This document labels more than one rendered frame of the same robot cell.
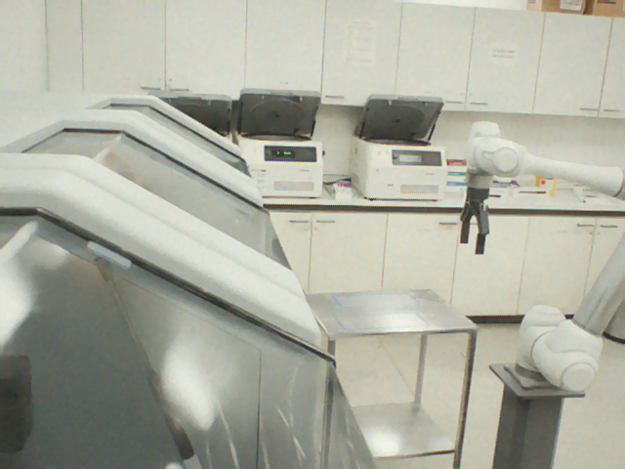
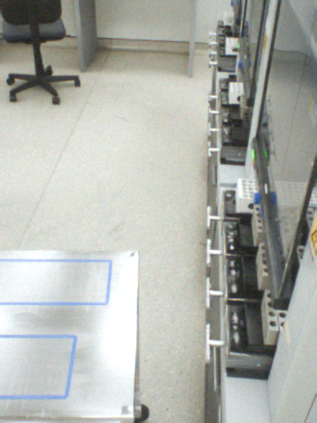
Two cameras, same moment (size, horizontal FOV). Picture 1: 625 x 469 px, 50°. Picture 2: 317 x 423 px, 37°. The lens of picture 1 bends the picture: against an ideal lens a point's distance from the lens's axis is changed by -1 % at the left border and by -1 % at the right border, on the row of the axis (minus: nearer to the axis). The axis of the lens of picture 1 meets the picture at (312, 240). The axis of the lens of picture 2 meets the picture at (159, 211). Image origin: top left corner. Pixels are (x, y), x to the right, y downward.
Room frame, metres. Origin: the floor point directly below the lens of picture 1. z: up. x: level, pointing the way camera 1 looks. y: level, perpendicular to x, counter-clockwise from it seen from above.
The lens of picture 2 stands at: (3.13, 0.18, 1.66)
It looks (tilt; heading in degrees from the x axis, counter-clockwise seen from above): 38 degrees down; 194
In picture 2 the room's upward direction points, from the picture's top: 1 degrees clockwise
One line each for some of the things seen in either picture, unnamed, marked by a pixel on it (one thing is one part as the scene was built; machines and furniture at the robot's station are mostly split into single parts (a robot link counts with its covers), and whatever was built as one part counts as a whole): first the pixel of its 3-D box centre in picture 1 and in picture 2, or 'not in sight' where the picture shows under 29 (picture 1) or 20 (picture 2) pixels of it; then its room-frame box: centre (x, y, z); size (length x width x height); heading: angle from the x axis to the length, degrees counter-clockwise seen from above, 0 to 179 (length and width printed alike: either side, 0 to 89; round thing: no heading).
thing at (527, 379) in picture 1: (534, 368); not in sight; (2.28, -0.84, 0.73); 0.22 x 0.18 x 0.06; 10
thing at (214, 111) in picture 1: (189, 141); not in sight; (4.51, 0.85, 1.22); 0.62 x 0.56 x 0.64; 8
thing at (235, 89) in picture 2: not in sight; (265, 96); (1.27, 0.15, 0.83); 0.30 x 0.10 x 0.06; 100
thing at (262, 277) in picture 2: not in sight; (263, 268); (2.28, 0.23, 0.85); 0.12 x 0.02 x 0.06; 9
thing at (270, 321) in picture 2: not in sight; (269, 318); (2.43, 0.26, 0.85); 0.12 x 0.02 x 0.06; 9
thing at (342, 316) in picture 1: (378, 401); (27, 416); (2.58, -0.31, 0.41); 0.67 x 0.46 x 0.82; 106
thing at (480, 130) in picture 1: (483, 146); not in sight; (2.20, -0.54, 1.54); 0.13 x 0.11 x 0.16; 4
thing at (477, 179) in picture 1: (479, 178); not in sight; (2.21, -0.54, 1.43); 0.09 x 0.09 x 0.06
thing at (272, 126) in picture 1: (277, 140); not in sight; (4.61, 0.27, 1.24); 0.62 x 0.56 x 0.69; 10
